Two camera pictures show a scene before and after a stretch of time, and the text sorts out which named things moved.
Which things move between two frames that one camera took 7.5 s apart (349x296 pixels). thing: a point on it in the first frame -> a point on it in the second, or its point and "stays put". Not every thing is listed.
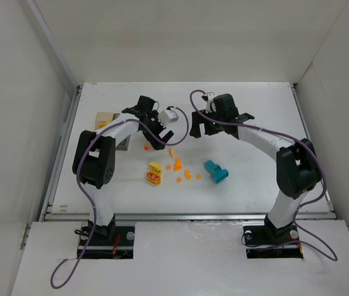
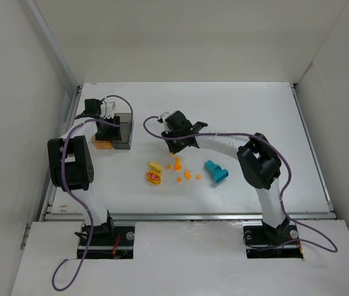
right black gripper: x=201 y=121 -> x=174 y=143
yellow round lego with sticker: x=153 y=176 stays put
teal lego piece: x=216 y=171 stays put
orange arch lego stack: x=177 y=164 stays put
